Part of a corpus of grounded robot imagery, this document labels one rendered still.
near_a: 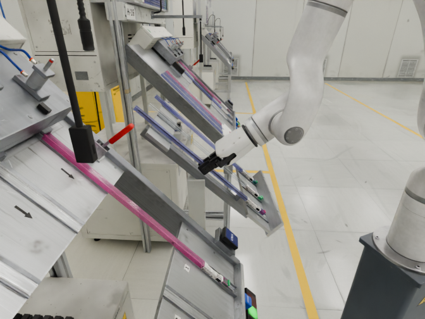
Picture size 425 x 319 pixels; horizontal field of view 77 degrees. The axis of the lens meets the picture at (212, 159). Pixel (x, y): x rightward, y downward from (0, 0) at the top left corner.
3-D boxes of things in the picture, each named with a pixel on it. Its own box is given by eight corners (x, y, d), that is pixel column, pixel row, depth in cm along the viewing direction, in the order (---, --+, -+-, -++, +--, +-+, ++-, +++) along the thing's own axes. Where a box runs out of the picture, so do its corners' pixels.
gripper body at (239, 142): (243, 117, 77) (212, 139, 79) (248, 129, 68) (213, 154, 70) (257, 137, 79) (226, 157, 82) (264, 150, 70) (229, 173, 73)
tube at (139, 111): (262, 212, 86) (264, 211, 86) (262, 215, 85) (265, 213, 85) (133, 107, 70) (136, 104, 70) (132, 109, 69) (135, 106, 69)
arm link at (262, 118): (272, 148, 71) (262, 132, 79) (317, 119, 68) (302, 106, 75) (257, 126, 67) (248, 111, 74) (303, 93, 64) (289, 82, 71)
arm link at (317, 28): (376, 18, 50) (303, 152, 65) (334, 11, 63) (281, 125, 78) (337, 2, 48) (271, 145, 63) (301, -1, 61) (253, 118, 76)
